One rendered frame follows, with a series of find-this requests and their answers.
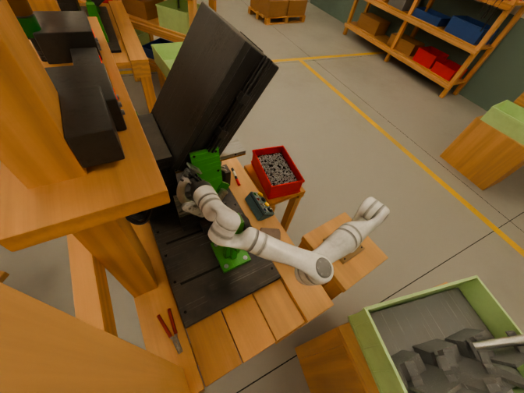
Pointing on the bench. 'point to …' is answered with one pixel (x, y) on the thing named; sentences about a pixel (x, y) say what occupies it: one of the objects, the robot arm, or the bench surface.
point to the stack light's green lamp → (30, 25)
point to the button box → (258, 207)
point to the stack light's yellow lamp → (21, 8)
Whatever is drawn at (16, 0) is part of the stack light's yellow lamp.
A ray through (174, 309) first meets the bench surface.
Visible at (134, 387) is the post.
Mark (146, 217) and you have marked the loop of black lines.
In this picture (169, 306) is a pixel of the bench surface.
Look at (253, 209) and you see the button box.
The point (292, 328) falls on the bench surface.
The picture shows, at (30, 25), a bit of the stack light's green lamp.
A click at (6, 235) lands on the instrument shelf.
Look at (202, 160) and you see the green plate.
